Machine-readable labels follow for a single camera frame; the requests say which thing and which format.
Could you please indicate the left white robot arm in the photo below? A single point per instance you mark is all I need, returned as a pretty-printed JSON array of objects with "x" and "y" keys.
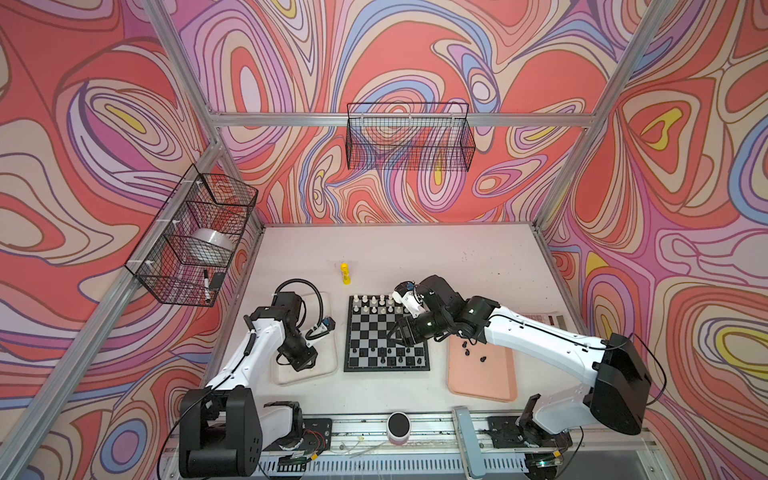
[{"x": 222, "y": 430}]

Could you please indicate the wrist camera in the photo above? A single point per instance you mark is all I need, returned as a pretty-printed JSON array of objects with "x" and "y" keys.
[
  {"x": 327, "y": 325},
  {"x": 404, "y": 294}
]

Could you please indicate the yellow glue stick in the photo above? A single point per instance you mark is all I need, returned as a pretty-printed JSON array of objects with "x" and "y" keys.
[{"x": 345, "y": 271}]

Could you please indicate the clear tape roll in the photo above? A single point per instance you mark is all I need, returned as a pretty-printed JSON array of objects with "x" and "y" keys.
[{"x": 215, "y": 238}]

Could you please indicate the pink white calculator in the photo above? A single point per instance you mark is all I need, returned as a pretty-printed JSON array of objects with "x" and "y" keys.
[{"x": 552, "y": 319}]

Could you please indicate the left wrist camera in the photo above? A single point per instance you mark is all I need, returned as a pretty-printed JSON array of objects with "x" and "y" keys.
[{"x": 327, "y": 325}]

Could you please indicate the black wire basket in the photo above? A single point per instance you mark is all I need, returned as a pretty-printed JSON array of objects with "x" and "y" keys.
[
  {"x": 409, "y": 136},
  {"x": 171, "y": 269}
]

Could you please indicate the white plastic tray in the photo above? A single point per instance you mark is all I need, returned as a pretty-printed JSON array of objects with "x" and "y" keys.
[{"x": 327, "y": 359}]

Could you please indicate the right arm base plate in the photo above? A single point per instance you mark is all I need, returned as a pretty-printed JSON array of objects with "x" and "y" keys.
[{"x": 516, "y": 432}]

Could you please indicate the grey blue rail bracket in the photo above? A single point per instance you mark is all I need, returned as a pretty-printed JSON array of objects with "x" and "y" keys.
[{"x": 468, "y": 444}]

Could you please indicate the black marker pen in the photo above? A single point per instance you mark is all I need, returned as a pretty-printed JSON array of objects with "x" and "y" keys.
[{"x": 206, "y": 286}]

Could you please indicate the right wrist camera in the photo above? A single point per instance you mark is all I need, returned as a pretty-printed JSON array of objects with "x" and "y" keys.
[{"x": 404, "y": 294}]

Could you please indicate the black wire basket left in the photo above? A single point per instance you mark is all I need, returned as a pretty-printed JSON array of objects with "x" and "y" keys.
[{"x": 171, "y": 269}]

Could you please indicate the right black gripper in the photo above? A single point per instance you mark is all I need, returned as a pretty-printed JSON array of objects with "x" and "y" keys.
[{"x": 406, "y": 330}]

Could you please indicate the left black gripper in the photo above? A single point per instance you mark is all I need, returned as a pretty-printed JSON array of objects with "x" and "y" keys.
[{"x": 303, "y": 360}]

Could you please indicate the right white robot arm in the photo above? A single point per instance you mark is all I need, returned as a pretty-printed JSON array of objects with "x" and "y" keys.
[{"x": 614, "y": 382}]

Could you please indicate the pink plastic tray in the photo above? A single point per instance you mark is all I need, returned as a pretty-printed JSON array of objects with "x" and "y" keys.
[{"x": 494, "y": 380}]

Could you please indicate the black pink round speaker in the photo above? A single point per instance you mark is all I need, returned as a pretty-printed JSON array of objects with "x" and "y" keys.
[{"x": 398, "y": 428}]

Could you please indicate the black wire basket back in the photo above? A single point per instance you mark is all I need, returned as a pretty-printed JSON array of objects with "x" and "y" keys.
[{"x": 409, "y": 136}]

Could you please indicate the black white chess board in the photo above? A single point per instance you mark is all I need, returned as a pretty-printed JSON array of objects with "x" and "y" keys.
[{"x": 372, "y": 345}]

